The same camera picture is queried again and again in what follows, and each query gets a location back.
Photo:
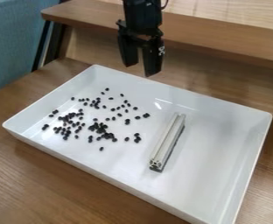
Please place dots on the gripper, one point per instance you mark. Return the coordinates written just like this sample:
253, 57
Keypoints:
141, 17

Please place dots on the pile of black bits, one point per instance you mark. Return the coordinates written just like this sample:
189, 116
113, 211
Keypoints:
92, 122

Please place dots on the silver metal bar tool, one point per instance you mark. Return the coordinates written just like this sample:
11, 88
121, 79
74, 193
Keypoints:
167, 142

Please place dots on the white tray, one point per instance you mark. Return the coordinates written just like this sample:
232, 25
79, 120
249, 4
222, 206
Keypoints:
205, 163

